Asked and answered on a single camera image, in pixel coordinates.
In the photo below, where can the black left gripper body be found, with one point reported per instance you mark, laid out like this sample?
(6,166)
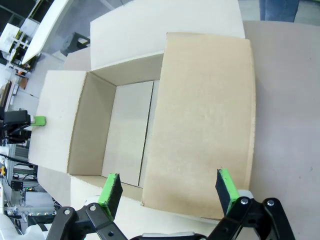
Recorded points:
(15,118)

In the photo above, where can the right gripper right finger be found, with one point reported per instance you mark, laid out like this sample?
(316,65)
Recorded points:
(227,190)

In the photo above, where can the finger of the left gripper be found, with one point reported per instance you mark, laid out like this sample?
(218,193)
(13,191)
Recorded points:
(38,121)

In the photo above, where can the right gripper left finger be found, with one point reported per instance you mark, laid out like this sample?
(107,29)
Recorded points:
(110,195)

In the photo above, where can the brown cardboard shipping box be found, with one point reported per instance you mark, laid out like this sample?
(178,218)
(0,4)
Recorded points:
(200,112)

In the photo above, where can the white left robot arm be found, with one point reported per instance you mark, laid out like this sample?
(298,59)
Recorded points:
(7,222)

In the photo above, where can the black stool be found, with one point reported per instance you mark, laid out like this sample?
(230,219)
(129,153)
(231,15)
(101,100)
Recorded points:
(75,43)

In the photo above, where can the white equipment rack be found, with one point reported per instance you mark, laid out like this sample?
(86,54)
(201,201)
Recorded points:
(10,32)

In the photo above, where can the white table with grey legs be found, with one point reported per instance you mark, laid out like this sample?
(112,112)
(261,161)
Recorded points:
(47,30)

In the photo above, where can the person in blue sweater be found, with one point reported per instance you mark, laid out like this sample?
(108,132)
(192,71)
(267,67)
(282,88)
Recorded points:
(275,10)

